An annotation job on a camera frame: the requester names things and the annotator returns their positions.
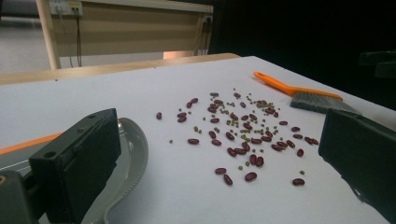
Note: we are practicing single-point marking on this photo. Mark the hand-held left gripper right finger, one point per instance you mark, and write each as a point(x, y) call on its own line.
point(361, 152)

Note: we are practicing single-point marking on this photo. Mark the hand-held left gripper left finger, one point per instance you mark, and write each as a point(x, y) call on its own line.
point(77, 161)

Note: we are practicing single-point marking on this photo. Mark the grey dustpan with orange edge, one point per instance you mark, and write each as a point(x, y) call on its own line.
point(137, 155)

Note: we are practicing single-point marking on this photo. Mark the orange brush with grey bristles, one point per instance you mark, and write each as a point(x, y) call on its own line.
point(311, 102)

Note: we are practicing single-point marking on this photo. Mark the scatter of red kidney beans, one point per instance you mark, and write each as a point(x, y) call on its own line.
point(250, 176)

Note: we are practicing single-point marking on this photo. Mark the wooden table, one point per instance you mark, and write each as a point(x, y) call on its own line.
point(109, 67)

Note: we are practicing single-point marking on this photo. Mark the beige wooden desk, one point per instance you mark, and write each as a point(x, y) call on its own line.
point(124, 31)

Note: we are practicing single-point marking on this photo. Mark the white power strip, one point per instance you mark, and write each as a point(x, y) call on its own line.
point(65, 6)

